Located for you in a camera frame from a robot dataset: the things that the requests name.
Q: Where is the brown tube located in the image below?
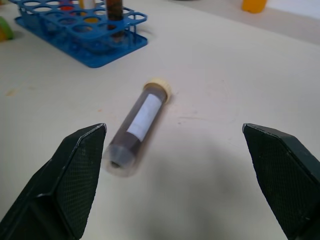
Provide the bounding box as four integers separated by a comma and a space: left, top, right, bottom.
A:
104, 0, 125, 48

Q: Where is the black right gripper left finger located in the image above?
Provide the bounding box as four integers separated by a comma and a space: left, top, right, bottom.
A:
0, 122, 109, 240

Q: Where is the white tube yellow band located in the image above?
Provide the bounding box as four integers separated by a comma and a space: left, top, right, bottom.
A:
79, 0, 97, 16

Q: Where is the blue plastic test tube rack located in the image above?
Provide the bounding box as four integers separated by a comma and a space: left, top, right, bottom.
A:
8, 0, 149, 69

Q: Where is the green and yellow cap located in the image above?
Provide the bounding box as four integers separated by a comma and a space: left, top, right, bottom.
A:
0, 16, 15, 42

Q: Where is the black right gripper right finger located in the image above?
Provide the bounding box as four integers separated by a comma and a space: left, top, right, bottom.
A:
241, 122, 320, 240

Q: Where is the yellow plastic container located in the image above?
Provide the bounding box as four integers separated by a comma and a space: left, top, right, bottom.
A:
241, 0, 268, 13

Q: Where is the dark tube with cream cap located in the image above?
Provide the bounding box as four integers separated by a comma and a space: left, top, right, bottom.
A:
104, 77, 173, 178

